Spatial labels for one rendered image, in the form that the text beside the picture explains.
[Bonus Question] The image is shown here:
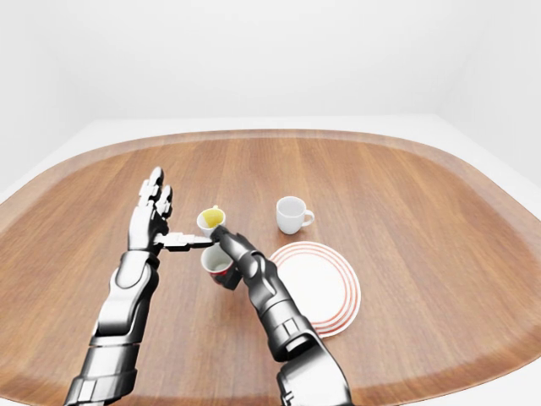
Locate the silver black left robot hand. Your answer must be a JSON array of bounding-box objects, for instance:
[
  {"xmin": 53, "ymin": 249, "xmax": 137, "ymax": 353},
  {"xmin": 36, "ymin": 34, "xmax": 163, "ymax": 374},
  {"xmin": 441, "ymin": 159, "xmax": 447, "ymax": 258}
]
[{"xmin": 127, "ymin": 166, "xmax": 214, "ymax": 256}]

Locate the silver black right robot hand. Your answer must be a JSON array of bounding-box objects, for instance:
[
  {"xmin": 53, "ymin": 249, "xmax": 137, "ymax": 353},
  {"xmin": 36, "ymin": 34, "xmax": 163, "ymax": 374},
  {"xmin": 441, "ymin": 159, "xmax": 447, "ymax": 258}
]
[{"xmin": 211, "ymin": 226, "xmax": 281, "ymax": 297}]

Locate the red mug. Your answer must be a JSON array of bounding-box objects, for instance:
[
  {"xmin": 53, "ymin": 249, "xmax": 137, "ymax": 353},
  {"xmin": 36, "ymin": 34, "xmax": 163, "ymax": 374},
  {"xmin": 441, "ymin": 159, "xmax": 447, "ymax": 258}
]
[{"xmin": 199, "ymin": 246, "xmax": 238, "ymax": 288}]

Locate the white mug with yellow inside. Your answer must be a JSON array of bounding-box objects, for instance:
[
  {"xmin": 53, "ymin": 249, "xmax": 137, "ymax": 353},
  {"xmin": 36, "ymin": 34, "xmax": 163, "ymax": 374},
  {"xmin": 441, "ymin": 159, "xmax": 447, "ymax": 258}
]
[{"xmin": 196, "ymin": 205, "xmax": 227, "ymax": 239}]

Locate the plain white mug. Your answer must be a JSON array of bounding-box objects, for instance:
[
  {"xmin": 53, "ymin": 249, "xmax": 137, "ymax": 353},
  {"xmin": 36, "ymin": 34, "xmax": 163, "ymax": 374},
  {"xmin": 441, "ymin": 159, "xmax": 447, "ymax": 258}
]
[{"xmin": 276, "ymin": 196, "xmax": 315, "ymax": 235}]

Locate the white plate with red rings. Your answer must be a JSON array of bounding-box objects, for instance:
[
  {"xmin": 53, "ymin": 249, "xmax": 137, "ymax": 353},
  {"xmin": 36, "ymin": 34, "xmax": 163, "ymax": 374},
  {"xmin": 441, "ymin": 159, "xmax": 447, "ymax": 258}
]
[{"xmin": 269, "ymin": 242, "xmax": 362, "ymax": 338}]

